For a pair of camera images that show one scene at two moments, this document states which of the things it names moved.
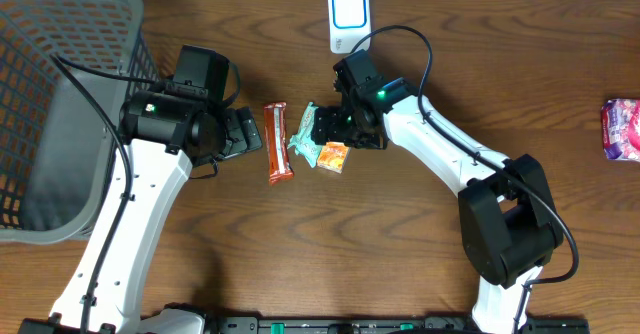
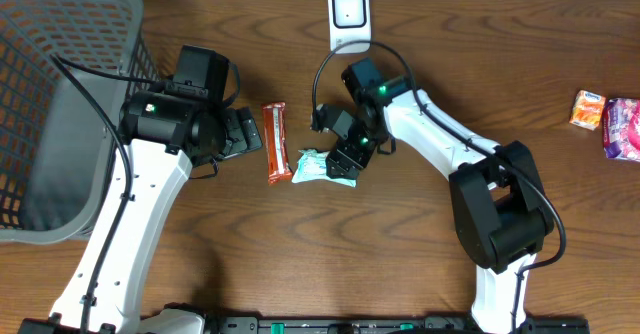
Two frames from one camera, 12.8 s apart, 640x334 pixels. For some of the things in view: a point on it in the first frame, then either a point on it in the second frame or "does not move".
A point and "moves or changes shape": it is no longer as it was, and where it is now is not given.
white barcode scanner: [349, 17] does not move
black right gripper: [326, 127] → [357, 159]
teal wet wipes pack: [303, 142] → [312, 167]
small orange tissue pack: [333, 156] moves or changes shape
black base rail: [372, 325] does not move
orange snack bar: [278, 161] does not move
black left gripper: [242, 132] does not move
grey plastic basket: [59, 152] does not move
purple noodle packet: [621, 129] does not move
